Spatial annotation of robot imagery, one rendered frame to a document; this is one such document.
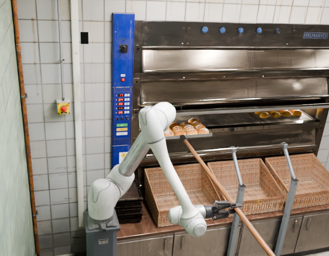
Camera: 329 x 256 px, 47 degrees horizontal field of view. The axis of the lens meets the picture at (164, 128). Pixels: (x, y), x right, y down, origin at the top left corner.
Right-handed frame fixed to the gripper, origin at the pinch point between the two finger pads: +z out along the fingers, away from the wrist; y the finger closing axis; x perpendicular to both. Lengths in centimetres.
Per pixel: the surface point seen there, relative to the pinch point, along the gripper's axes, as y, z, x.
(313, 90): -32, 132, -113
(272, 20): -94, 75, -114
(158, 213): 48, -26, -65
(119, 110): -20, -50, -112
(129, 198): 38, -47, -76
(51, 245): 107, -107, -115
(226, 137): 12, 51, -116
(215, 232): 70, 23, -60
